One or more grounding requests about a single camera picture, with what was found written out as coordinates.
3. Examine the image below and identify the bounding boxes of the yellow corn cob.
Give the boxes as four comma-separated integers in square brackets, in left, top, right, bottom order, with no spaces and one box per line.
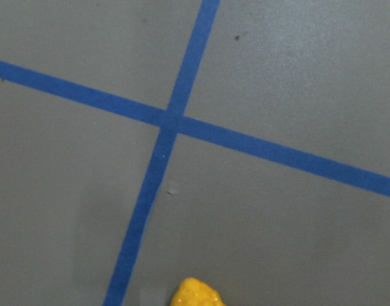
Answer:
[170,277,225,306]

